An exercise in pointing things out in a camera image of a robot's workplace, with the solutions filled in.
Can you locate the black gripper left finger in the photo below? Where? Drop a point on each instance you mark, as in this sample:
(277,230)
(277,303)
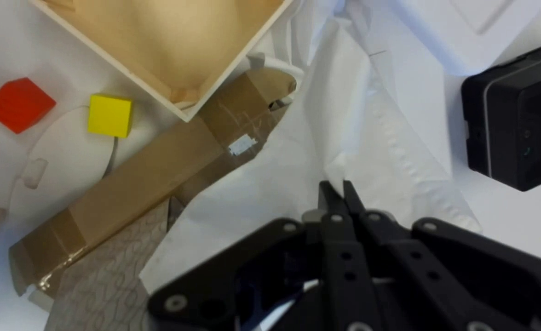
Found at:
(337,257)

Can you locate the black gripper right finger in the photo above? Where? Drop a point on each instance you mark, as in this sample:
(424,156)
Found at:
(393,257)

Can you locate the white paper towel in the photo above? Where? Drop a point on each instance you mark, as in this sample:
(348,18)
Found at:
(356,121)

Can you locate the black box device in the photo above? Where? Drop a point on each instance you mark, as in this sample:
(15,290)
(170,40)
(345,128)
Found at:
(516,116)

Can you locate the brown cardboard box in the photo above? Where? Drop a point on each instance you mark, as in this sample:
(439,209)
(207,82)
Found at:
(148,176)

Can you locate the grey patterned tissue box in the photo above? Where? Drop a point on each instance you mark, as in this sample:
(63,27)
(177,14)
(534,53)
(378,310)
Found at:
(106,281)

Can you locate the yellow cube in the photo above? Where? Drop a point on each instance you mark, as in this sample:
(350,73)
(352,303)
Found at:
(109,114)

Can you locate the red cube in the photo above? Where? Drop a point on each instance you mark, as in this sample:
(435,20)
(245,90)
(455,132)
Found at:
(19,103)

